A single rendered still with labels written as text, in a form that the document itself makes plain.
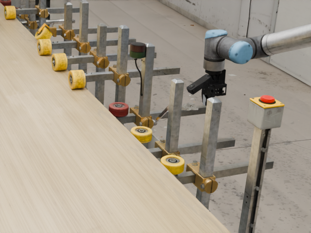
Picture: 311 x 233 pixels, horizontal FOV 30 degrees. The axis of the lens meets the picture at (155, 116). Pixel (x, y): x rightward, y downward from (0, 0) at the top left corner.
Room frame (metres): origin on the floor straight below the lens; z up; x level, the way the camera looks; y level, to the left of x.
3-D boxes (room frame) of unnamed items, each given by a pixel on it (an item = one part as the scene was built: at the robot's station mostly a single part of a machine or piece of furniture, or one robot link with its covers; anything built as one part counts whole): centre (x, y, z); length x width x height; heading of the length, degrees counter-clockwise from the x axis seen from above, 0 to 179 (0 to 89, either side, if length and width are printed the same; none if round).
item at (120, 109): (2.17, 0.15, 0.85); 0.08 x 0.08 x 0.11
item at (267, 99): (1.51, -0.30, 1.22); 0.04 x 0.04 x 0.02
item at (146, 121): (2.20, 0.06, 0.85); 0.14 x 0.06 x 0.05; 28
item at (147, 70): (2.18, 0.05, 0.93); 0.04 x 0.04 x 0.48; 28
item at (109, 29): (3.16, 0.42, 0.95); 0.37 x 0.03 x 0.03; 118
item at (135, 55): (2.16, 0.09, 1.14); 0.06 x 0.06 x 0.02
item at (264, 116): (1.51, -0.30, 1.18); 0.07 x 0.07 x 0.08; 28
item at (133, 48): (2.16, 0.09, 1.16); 0.06 x 0.06 x 0.02
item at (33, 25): (3.75, 0.87, 0.81); 0.14 x 0.06 x 0.05; 28
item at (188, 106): (2.32, -0.14, 0.87); 0.09 x 0.07 x 0.02; 118
